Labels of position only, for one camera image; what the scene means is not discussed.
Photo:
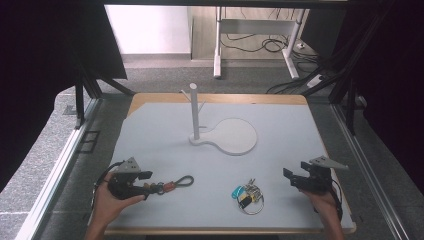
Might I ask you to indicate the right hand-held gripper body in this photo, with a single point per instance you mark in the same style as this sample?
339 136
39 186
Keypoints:
315 181

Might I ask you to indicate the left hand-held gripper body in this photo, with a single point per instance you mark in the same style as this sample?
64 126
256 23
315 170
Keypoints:
125 185

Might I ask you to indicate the yellow key tag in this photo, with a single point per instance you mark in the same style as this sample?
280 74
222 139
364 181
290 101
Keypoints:
252 198

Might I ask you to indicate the black key tag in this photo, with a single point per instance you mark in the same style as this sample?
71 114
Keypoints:
244 202

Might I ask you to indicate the teal key tag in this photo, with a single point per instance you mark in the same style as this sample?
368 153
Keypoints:
238 192

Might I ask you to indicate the white key rack stand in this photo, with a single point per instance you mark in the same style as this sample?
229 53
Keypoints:
233 136

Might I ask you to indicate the person's right hand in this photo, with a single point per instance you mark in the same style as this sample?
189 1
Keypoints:
325 205

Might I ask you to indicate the person's left hand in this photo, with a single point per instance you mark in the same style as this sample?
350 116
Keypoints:
108 205

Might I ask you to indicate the light grey table mat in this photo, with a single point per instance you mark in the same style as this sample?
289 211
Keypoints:
166 150

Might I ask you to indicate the white power strip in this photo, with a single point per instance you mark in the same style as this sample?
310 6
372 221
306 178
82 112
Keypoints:
315 81

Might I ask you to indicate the black metal stand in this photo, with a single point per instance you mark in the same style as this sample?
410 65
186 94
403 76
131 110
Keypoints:
346 83
87 90

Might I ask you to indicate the black curtain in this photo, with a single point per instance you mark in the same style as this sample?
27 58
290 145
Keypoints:
40 66
390 83

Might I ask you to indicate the aluminium frame rail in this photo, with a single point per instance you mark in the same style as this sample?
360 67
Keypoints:
50 186
373 180

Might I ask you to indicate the white desk frame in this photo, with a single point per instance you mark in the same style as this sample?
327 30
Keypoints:
256 26

